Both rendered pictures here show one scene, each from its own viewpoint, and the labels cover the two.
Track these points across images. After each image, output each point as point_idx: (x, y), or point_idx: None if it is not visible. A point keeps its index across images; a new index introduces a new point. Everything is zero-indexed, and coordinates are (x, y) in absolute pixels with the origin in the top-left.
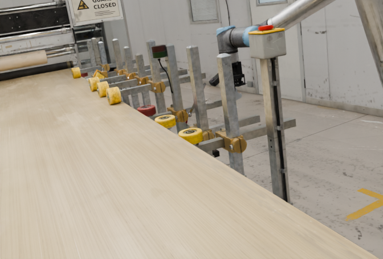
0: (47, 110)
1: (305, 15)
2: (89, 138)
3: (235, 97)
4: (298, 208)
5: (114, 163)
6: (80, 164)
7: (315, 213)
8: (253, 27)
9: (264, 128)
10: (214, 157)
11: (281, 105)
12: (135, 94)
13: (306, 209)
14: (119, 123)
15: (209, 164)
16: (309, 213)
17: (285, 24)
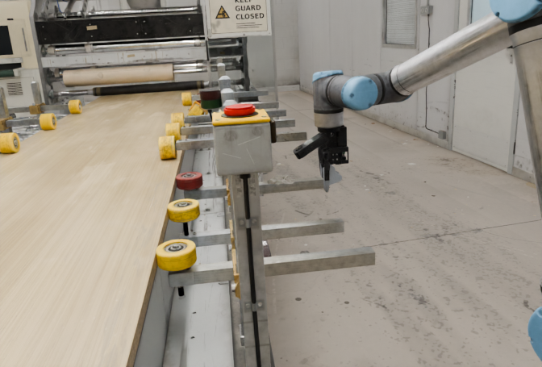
0: (94, 151)
1: (448, 69)
2: (60, 218)
3: (331, 180)
4: (431, 344)
5: (14, 287)
6: None
7: (453, 361)
8: (361, 78)
9: (311, 261)
10: (134, 330)
11: (263, 265)
12: None
13: (443, 349)
14: (127, 199)
15: (107, 348)
16: (444, 359)
17: (414, 81)
